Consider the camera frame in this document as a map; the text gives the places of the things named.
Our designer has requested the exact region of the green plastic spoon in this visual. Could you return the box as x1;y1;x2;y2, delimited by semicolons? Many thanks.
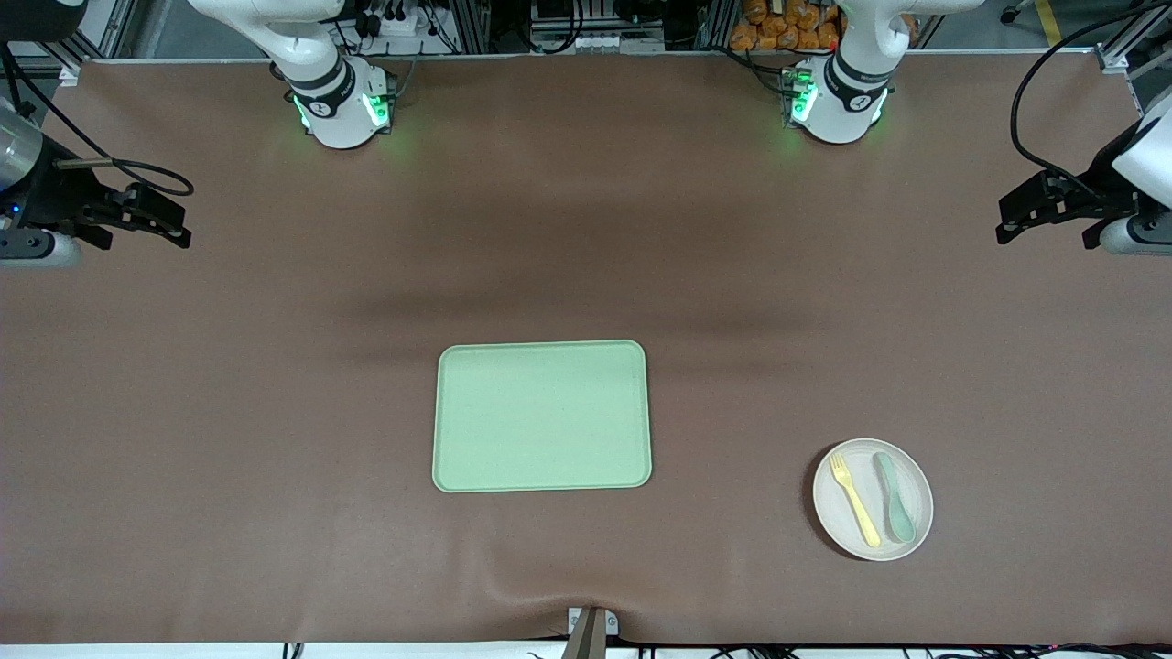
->
873;452;917;543

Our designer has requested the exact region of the yellow plastic fork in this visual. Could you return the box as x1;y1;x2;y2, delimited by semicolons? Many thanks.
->
830;453;882;548

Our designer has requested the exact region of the round beige plate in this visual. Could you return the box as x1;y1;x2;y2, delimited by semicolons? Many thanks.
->
813;438;934;561

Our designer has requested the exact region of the white power strip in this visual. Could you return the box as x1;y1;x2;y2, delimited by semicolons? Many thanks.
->
362;7;433;39

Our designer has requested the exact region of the pile of orange items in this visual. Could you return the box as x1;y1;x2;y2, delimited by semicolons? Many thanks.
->
730;0;919;52

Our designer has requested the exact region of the light green rectangular tray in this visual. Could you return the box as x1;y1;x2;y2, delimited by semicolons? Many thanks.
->
432;340;653;493

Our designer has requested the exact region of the brown table mat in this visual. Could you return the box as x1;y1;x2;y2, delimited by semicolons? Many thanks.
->
0;50;1172;646

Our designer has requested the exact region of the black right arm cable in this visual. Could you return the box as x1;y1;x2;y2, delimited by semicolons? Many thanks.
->
0;46;196;199

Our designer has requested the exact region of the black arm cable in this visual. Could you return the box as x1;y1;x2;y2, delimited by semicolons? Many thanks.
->
1010;0;1172;200
0;46;196;199

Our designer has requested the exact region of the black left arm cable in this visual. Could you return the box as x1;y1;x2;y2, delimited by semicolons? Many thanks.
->
1010;0;1172;200

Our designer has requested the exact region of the metal table clamp bracket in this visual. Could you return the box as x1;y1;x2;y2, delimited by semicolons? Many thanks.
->
568;606;620;659

